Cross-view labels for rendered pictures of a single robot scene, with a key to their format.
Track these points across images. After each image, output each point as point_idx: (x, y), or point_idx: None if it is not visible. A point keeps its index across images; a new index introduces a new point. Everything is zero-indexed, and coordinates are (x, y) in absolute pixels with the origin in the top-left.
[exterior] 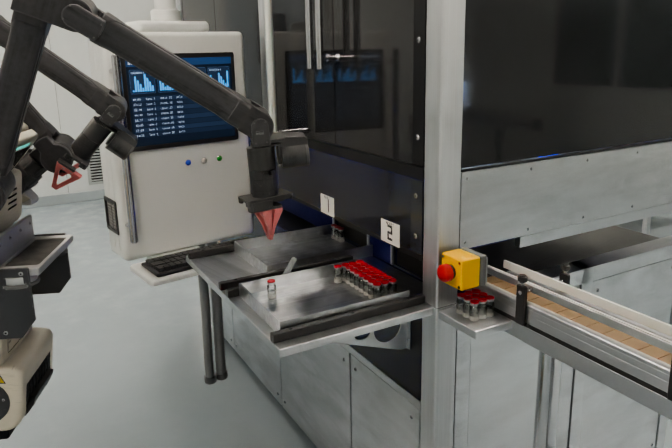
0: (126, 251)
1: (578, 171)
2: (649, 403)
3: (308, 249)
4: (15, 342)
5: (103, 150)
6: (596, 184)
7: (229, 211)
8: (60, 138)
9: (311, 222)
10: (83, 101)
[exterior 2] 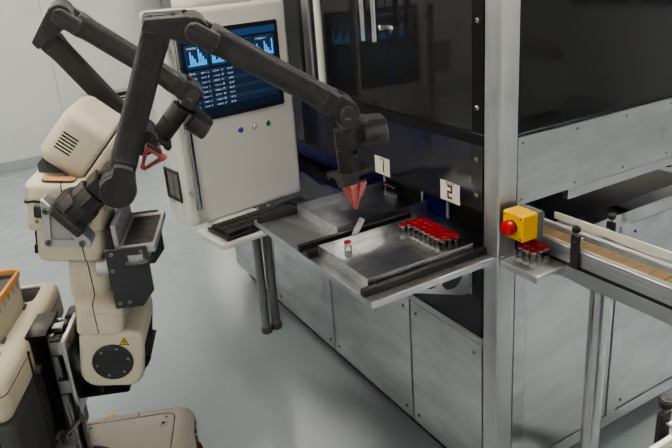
0: (191, 217)
1: (618, 126)
2: None
3: (366, 207)
4: (128, 309)
5: None
6: (634, 136)
7: (279, 172)
8: None
9: None
10: (165, 88)
